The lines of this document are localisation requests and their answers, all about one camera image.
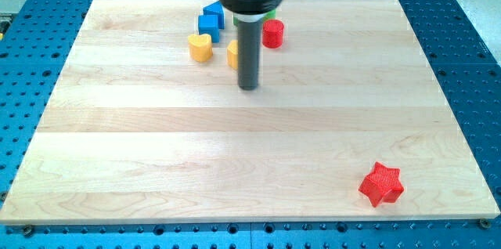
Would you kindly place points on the red cylinder block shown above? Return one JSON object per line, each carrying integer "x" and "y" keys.
{"x": 272, "y": 33}

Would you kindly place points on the yellow heart block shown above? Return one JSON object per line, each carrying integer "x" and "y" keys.
{"x": 200, "y": 47}

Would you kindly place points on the blue triangle block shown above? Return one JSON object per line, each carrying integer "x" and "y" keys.
{"x": 216, "y": 9}

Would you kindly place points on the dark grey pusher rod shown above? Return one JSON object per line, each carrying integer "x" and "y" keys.
{"x": 249, "y": 47}

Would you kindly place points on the blue cube block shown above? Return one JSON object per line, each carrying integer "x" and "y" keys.
{"x": 208, "y": 24}

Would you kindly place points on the blue perforated table plate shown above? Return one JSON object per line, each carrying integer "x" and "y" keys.
{"x": 39, "y": 39}

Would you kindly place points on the yellow hexagon block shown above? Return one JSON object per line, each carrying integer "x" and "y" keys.
{"x": 232, "y": 54}

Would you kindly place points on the wooden board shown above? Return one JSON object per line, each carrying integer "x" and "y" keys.
{"x": 135, "y": 131}

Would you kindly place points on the green block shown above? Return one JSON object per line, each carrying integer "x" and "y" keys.
{"x": 270, "y": 15}

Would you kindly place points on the red star block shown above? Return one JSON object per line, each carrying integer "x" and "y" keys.
{"x": 382, "y": 185}

